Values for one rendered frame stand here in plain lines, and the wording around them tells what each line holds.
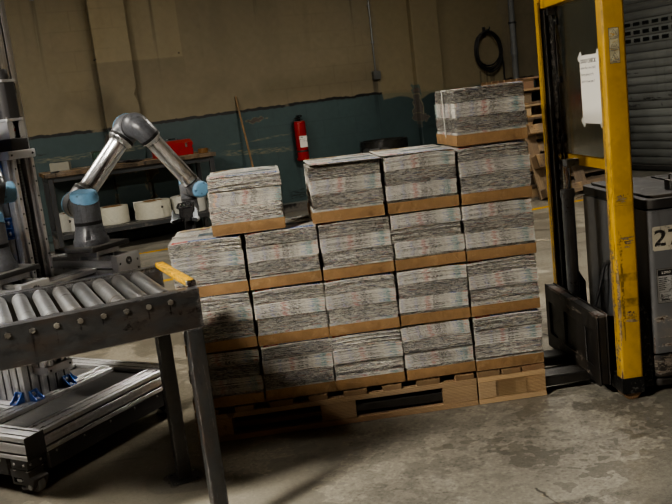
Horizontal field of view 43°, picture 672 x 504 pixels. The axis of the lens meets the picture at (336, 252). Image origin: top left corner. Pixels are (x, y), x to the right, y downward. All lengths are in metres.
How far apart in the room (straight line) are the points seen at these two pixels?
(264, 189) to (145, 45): 6.88
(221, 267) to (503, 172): 1.17
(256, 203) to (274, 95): 7.18
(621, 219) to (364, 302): 1.04
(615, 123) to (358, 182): 0.99
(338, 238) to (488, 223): 0.60
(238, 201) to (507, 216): 1.07
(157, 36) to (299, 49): 1.74
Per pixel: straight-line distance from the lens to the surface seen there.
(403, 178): 3.33
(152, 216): 9.35
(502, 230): 3.43
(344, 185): 3.30
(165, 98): 10.05
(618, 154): 3.36
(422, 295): 3.41
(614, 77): 3.34
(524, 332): 3.56
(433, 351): 3.48
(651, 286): 3.54
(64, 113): 9.85
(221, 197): 3.29
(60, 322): 2.49
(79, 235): 3.72
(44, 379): 3.80
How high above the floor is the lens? 1.30
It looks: 10 degrees down
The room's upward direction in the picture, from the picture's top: 7 degrees counter-clockwise
